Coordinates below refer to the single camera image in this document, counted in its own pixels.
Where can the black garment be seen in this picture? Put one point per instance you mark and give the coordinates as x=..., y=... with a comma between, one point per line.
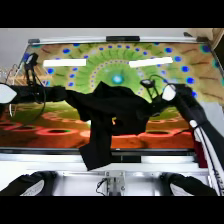
x=110, y=110

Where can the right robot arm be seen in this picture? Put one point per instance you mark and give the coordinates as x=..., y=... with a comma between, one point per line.
x=213, y=140

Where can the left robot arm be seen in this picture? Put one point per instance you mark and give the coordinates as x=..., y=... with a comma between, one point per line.
x=33, y=93

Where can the wooden rack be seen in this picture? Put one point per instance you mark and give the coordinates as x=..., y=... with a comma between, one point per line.
x=41, y=71

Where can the red garment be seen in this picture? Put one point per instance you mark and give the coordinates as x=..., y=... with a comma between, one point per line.
x=200, y=153

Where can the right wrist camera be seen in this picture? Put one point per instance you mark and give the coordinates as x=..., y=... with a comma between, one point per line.
x=146, y=83

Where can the silver frame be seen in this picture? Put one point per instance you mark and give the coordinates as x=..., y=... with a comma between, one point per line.
x=115, y=184

